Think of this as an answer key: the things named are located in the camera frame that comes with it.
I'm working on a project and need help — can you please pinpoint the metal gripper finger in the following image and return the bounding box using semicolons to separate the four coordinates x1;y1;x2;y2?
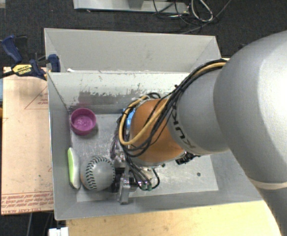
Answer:
115;149;127;168
117;177;132;205

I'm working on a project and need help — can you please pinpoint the grey baseball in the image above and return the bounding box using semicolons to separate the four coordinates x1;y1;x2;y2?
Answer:
80;155;116;192

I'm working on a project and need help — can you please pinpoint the green and white sponge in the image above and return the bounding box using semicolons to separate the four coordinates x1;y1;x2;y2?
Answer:
67;147;82;190

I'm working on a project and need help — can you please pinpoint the purple plastic cup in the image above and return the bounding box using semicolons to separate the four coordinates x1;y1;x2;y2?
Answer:
69;107;97;136

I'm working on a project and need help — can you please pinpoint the brown cardboard board red print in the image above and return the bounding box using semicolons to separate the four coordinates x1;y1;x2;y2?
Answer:
0;66;55;216

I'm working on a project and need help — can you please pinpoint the grey metal bin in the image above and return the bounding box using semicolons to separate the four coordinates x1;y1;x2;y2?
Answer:
44;28;263;221

